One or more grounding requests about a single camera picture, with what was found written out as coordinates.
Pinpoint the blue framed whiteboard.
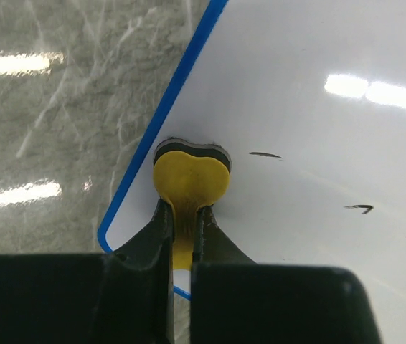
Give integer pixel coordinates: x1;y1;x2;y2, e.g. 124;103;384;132
98;1;406;343

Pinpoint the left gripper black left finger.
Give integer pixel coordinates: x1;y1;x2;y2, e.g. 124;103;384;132
114;199;173;343

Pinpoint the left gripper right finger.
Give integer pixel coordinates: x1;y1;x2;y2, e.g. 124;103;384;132
191;206;256;272

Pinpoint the yellow eraser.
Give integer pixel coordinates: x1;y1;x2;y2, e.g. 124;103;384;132
153;138;232;271

